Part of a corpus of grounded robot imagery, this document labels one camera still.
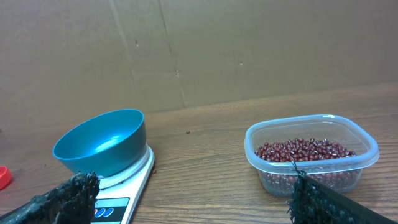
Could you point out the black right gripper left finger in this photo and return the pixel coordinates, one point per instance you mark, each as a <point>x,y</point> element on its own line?
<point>71,202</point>

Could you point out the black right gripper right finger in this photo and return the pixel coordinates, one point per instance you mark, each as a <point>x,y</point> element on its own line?
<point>313,202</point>

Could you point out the red measuring scoop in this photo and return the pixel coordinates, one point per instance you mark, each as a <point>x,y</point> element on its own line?
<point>5,177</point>

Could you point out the white digital kitchen scale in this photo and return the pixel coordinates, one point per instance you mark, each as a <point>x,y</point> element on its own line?
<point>121,193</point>

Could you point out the teal plastic bowl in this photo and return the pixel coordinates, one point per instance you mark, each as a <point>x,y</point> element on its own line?
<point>105,144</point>

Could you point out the red adzuki beans in container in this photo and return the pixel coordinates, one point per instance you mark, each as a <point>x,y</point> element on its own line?
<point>301,150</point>

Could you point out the clear plastic food container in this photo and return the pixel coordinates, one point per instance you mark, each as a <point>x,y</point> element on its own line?
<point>318,126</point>

